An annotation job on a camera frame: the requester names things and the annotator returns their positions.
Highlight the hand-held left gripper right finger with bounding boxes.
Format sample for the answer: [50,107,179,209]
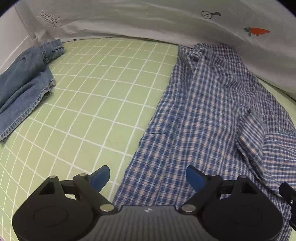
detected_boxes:
[178,165,263,215]

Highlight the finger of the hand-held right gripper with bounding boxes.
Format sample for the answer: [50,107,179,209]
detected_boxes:
[278,182,296,210]

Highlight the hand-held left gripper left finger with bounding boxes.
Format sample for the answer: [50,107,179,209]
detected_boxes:
[38,165,118,215]

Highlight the blue plaid shirt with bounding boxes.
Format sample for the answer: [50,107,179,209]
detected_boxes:
[113,43,296,241]
[0,37,296,241]

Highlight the blue denim jeans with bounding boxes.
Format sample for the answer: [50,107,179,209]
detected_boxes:
[0,39,65,143]

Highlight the white board panel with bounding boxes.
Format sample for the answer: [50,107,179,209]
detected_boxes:
[0,34,35,76]

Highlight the grey carrot printed sheet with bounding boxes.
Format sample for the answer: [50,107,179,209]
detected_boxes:
[0,0,296,100]

